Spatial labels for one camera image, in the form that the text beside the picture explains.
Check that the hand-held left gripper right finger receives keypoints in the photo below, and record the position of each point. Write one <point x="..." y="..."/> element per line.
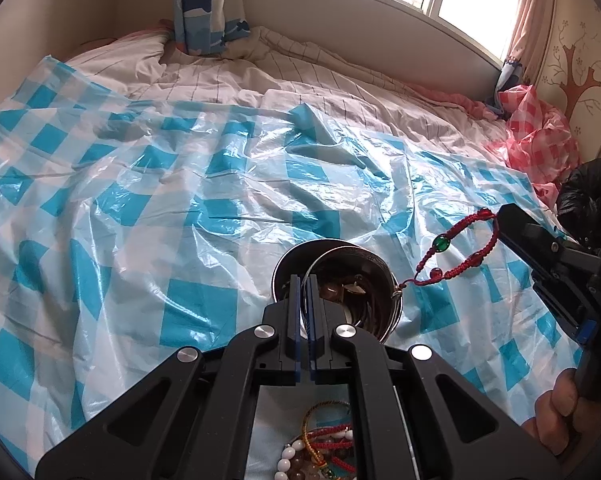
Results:
<point x="311" y="355"/>

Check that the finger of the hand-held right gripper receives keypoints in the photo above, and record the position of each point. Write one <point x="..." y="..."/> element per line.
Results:
<point x="562" y="300"/>
<point x="517" y="230"/>

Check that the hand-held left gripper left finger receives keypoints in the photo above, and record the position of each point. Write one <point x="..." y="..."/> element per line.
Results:
<point x="294" y="332"/>

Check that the round metal cup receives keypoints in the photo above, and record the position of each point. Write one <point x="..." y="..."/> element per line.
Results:
<point x="380" y="305"/>

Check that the person's right hand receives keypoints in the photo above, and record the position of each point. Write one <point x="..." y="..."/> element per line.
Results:
<point x="555" y="400"/>

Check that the black plastic bag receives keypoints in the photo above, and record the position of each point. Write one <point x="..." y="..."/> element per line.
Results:
<point x="587" y="185"/>

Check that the pink checked plastic sheet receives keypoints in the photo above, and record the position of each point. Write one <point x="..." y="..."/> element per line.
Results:
<point x="535" y="130"/>

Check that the pink blanket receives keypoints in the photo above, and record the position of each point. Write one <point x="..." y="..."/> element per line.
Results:
<point x="460" y="102"/>

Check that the small blue patterned cloth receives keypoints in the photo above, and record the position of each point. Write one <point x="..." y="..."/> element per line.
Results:
<point x="507" y="85"/>

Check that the blue checked plastic sheet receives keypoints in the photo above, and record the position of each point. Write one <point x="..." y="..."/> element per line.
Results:
<point x="180" y="200"/>

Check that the pink curtain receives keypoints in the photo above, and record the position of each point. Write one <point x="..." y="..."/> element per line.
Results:
<point x="530" y="20"/>

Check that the striped white bed sheet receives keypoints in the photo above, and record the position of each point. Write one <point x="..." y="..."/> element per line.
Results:
<point x="300" y="70"/>

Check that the blue patterned pillow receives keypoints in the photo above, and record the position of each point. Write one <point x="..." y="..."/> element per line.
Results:
<point x="205" y="5"/>

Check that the tree wall sticker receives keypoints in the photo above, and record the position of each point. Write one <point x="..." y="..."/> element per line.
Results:
<point x="577" y="75"/>

